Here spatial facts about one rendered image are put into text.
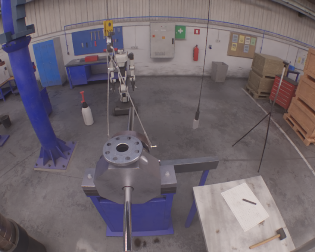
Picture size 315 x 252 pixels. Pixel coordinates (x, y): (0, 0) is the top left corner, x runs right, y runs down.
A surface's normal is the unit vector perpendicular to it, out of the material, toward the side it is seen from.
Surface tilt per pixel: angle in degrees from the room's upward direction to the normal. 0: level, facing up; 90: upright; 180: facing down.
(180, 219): 0
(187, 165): 90
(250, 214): 0
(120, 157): 0
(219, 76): 93
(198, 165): 90
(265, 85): 90
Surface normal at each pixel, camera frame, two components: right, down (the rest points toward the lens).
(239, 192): 0.00, -0.80
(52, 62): 0.06, 0.59
